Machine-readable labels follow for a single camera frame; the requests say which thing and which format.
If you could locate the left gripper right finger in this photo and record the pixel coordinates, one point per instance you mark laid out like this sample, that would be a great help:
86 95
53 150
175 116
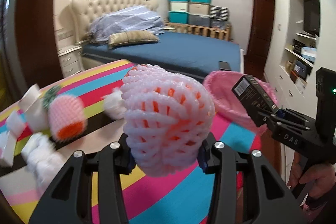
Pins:
266 198

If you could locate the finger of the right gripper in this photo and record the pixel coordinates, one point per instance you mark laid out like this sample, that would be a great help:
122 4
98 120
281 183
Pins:
292 116
262 116

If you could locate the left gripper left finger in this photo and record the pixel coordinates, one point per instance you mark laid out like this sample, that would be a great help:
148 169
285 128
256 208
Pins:
68 199

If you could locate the small black box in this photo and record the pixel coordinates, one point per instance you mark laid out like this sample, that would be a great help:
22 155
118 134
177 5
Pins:
250 93

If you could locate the white plastic bag bundle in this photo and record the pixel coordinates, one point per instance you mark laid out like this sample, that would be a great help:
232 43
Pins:
42 160

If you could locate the white tissue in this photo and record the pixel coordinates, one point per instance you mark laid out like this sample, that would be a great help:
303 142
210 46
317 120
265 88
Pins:
113 105

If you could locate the brown cardboard box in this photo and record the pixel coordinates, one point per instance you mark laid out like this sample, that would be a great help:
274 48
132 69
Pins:
32 106

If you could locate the white small carton box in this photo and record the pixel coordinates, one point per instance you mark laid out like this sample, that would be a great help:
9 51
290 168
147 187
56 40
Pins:
7 148

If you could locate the white foam block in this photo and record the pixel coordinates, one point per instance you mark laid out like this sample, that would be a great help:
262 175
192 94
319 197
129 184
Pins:
15 124

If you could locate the person right hand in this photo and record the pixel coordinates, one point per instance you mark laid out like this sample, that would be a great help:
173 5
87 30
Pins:
322 176

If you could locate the dark wooden door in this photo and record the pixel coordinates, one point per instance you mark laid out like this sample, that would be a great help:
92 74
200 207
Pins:
260 37

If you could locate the black phone on bed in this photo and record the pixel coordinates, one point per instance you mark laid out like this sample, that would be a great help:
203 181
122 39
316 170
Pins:
224 66

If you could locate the black television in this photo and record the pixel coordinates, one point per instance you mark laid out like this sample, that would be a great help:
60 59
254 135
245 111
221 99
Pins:
311 16

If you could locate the checkered bag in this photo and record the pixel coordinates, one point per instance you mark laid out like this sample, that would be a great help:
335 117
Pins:
219 13

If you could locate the teal storage bin lower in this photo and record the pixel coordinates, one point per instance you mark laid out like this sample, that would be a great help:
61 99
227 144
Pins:
178 17

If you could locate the white nightstand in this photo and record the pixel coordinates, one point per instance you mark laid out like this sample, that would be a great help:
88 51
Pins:
70 60

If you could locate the striped brown pillow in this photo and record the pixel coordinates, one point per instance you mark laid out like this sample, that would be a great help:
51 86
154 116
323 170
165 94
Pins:
131 38

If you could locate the blue striped duvet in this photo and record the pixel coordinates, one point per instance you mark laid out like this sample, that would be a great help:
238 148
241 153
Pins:
135 18

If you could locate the beige tufted headboard bed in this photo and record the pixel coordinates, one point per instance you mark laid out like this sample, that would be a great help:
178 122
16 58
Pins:
191 55

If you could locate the wooden crib rail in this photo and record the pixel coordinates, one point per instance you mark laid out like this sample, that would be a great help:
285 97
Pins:
215 33

